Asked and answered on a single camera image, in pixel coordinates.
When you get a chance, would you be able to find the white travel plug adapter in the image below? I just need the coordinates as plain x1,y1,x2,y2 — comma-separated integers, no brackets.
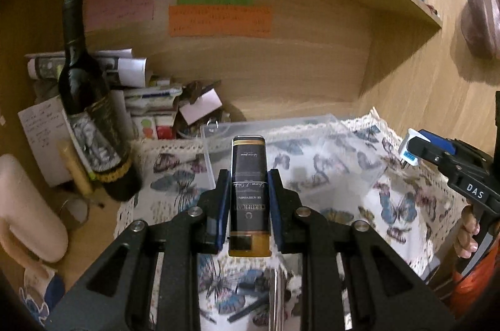
397,127,431,167

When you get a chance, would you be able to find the black gold lighter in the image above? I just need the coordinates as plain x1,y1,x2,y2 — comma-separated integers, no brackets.
229,136,271,257

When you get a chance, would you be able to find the silver metal tube flashlight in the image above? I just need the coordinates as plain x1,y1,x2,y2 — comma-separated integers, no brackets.
269,269,287,331

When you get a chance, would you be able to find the right hand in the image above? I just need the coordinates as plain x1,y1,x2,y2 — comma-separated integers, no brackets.
453,206,480,259

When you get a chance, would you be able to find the butterfly print lace cloth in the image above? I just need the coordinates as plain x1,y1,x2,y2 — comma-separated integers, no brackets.
113,109,464,330

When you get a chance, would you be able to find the clear plastic storage box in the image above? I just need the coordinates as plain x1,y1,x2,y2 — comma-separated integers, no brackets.
201,115,386,201

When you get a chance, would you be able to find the maroon hanging bag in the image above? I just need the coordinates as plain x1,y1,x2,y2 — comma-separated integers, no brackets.
461,0,499,60

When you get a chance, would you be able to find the cream pillar candle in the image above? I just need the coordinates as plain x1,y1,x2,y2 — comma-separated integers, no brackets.
1,154,69,263

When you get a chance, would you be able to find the yellow wooden stick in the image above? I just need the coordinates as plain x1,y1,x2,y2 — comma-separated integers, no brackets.
57,139,93,196

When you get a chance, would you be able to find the stack of small boxes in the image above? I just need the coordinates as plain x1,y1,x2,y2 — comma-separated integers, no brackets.
124,84,183,140

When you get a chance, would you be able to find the dark wine bottle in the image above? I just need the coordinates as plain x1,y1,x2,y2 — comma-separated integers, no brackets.
58,0,142,202

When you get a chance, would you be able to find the white handwritten note paper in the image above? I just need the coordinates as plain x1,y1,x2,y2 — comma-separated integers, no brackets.
18,96,72,187

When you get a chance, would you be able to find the pink folded card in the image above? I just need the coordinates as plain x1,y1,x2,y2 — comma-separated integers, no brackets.
179,88,222,126

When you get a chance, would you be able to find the orange sticky note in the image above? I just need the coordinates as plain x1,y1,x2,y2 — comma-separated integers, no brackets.
168,5,273,37

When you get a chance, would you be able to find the pink sticky note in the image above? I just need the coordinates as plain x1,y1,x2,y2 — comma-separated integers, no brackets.
85,0,154,32

